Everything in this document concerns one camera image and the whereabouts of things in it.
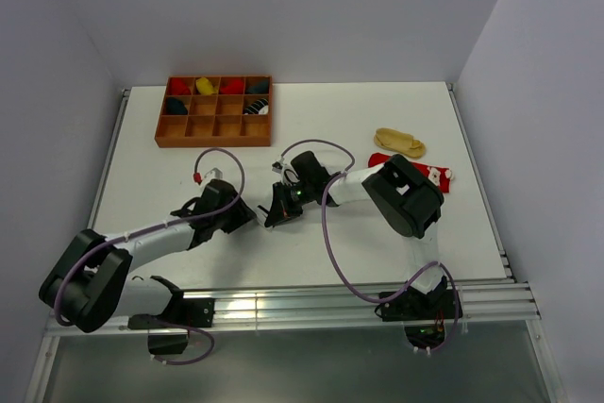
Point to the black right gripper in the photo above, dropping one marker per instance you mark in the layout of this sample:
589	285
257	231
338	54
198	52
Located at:
282	209

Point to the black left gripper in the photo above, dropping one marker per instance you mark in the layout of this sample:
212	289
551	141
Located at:
243	214

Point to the red santa sock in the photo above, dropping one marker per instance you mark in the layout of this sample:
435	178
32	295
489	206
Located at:
440	176

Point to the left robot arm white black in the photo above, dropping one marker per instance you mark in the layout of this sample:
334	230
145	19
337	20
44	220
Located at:
90	282

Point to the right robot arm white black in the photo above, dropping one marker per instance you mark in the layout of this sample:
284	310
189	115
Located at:
407	200

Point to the wooden compartment tray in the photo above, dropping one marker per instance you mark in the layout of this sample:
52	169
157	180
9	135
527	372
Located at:
215	120

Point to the black white striped rolled sock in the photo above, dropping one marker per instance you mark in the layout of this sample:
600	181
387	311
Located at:
257	107

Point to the dark navy rolled sock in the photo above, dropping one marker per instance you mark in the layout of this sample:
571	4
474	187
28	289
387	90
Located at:
175	106

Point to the red rolled sock middle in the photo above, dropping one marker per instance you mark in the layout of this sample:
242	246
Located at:
232	86

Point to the red rolled sock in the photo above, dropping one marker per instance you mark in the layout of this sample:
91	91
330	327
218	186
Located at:
179	87
232	86

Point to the yellow rolled sock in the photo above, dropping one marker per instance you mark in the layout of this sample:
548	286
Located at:
205	86

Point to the dark teal rolled sock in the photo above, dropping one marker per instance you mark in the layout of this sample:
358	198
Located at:
262	87

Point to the red rolled sock left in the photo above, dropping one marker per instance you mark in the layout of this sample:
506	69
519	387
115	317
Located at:
179	87

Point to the beige flat sock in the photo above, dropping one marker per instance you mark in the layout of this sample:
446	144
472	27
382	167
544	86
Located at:
399	142

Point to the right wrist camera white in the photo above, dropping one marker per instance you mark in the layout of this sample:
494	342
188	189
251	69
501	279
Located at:
285	171

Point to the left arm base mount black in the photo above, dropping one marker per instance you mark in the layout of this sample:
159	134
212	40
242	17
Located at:
189	314

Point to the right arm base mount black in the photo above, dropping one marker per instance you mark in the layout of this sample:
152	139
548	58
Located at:
436	308

